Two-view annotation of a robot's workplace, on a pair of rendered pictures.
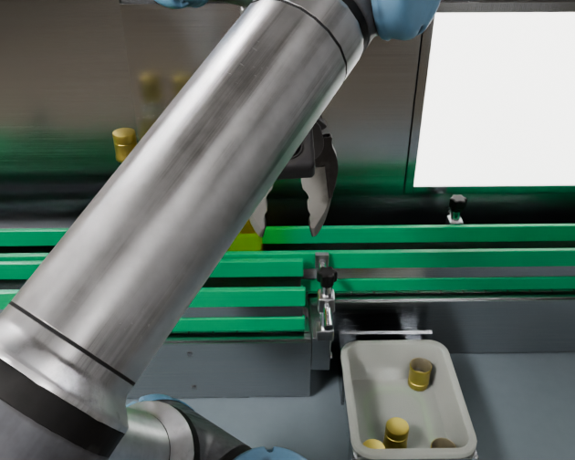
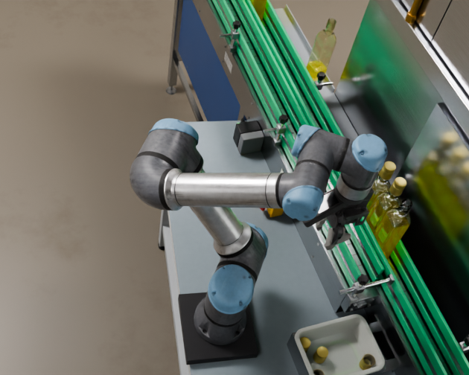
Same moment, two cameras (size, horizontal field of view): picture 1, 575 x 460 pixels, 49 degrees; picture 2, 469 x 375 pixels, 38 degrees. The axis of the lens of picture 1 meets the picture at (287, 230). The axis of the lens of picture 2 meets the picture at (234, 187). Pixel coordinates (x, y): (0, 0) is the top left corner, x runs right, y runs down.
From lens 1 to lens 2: 1.23 m
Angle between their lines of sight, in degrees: 47
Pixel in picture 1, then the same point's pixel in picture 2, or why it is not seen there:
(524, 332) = not seen: outside the picture
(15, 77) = (397, 83)
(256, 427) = (306, 294)
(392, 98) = not seen: outside the picture
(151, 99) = (421, 148)
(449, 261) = (426, 347)
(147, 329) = (186, 200)
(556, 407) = not seen: outside the picture
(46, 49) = (412, 87)
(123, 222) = (199, 181)
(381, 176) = not seen: outside the picture
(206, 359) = (320, 253)
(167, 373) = (310, 240)
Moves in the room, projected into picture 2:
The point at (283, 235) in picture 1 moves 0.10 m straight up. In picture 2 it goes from (403, 255) to (416, 237)
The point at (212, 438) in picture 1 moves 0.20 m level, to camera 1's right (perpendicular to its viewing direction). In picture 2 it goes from (249, 257) to (274, 324)
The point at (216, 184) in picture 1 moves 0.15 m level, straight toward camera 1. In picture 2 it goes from (216, 194) to (150, 213)
